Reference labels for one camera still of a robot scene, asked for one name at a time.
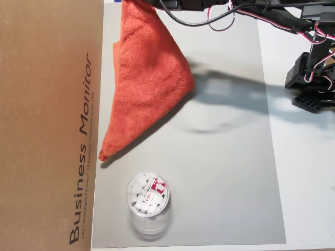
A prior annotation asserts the grey table mat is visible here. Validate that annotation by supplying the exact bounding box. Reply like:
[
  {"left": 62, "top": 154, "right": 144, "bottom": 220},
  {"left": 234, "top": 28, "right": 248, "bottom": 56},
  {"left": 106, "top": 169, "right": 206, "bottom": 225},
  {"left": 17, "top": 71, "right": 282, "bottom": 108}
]
[{"left": 91, "top": 2, "right": 287, "bottom": 249}]

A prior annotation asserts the clear plastic jar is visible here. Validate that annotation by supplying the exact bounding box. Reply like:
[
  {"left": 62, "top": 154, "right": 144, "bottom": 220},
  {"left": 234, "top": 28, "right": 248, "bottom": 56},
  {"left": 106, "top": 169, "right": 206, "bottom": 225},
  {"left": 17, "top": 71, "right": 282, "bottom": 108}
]
[{"left": 125, "top": 171, "right": 172, "bottom": 241}]

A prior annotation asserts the black grid table clamp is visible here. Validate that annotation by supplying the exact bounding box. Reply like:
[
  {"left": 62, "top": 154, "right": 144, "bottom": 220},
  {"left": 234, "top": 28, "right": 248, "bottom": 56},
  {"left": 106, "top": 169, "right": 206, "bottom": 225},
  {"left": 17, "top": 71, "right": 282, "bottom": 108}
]
[{"left": 291, "top": 93, "right": 326, "bottom": 115}]

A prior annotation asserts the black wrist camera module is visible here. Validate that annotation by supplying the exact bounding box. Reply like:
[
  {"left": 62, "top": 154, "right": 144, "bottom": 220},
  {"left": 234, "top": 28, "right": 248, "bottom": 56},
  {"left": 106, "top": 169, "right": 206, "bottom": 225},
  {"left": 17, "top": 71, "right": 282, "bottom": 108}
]
[{"left": 154, "top": 0, "right": 184, "bottom": 11}]

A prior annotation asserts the orange terry towel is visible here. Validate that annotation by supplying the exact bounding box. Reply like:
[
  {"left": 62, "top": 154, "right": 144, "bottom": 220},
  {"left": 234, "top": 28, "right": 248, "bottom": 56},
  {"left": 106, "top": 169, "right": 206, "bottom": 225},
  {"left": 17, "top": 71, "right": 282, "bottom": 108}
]
[{"left": 98, "top": 0, "right": 195, "bottom": 162}]

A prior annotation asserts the red deli label card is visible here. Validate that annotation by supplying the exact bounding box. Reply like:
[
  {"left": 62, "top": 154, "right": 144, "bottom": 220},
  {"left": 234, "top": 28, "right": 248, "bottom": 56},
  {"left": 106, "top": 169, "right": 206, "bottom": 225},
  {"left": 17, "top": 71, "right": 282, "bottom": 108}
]
[{"left": 142, "top": 177, "right": 167, "bottom": 205}]

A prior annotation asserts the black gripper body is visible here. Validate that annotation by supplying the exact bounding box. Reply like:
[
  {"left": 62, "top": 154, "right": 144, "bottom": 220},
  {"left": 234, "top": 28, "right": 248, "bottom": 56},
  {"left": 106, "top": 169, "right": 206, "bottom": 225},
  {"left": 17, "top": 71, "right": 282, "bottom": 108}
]
[{"left": 183, "top": 0, "right": 210, "bottom": 11}]

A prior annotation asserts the brown cardboard monitor box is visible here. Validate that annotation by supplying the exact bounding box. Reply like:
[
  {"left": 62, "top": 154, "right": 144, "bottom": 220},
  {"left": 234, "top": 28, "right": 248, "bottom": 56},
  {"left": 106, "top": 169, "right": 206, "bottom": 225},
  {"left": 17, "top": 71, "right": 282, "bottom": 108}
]
[{"left": 0, "top": 0, "right": 105, "bottom": 251}]

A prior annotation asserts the black camera cable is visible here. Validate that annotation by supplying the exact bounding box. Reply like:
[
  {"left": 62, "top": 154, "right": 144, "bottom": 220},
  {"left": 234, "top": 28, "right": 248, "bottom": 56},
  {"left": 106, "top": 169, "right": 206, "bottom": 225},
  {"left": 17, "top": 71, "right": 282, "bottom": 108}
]
[{"left": 158, "top": 0, "right": 238, "bottom": 27}]

